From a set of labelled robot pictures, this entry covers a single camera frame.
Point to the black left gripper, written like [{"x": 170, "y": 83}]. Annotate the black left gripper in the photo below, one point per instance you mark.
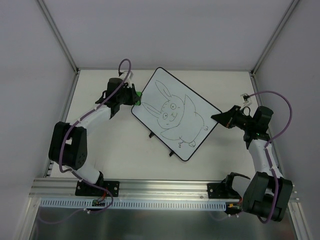
[{"x": 130, "y": 96}]

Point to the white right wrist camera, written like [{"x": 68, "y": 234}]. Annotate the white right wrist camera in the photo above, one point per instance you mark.
[{"x": 247, "y": 101}]

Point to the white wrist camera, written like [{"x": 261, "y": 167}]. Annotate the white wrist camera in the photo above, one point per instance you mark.
[
  {"x": 247, "y": 101},
  {"x": 126, "y": 77}
]

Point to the whiteboard with rabbit drawing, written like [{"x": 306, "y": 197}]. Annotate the whiteboard with rabbit drawing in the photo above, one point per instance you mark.
[{"x": 177, "y": 115}]

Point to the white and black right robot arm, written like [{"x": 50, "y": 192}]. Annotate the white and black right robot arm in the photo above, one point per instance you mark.
[{"x": 268, "y": 193}]

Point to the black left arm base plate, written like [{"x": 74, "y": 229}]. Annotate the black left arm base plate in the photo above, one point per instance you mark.
[{"x": 85, "y": 190}]

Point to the right aluminium frame post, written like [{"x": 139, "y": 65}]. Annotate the right aluminium frame post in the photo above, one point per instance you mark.
[{"x": 275, "y": 34}]

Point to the aluminium mounting rail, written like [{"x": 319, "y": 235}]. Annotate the aluminium mounting rail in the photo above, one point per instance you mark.
[{"x": 133, "y": 189}]

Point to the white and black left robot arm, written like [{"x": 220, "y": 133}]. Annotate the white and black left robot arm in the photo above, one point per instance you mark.
[{"x": 69, "y": 142}]

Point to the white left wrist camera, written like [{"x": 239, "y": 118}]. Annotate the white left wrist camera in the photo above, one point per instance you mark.
[{"x": 126, "y": 77}]

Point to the aluminium frame post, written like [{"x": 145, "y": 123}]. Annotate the aluminium frame post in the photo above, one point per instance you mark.
[
  {"x": 57, "y": 34},
  {"x": 275, "y": 34}
]

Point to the left aluminium frame post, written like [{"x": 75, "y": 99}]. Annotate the left aluminium frame post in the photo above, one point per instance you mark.
[{"x": 57, "y": 34}]

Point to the green bone-shaped whiteboard eraser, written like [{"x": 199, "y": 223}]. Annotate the green bone-shaped whiteboard eraser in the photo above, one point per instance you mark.
[{"x": 138, "y": 98}]

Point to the white slotted cable duct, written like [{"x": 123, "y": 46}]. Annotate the white slotted cable duct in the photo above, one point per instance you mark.
[{"x": 133, "y": 204}]

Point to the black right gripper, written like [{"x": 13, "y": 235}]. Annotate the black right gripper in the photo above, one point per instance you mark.
[{"x": 233, "y": 118}]

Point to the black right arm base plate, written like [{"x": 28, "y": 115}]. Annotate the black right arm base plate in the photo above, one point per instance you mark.
[{"x": 217, "y": 191}]

